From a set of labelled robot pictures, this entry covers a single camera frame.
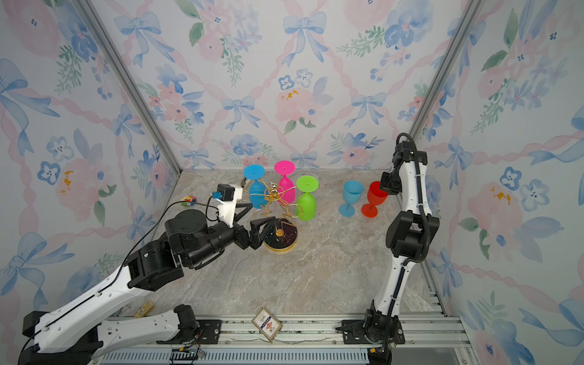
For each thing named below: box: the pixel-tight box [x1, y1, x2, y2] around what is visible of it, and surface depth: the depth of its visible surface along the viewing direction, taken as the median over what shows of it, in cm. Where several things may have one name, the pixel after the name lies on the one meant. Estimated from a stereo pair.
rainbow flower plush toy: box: [180, 195, 197, 207], surface depth 108 cm
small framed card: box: [251, 307, 283, 342], surface depth 76 cm
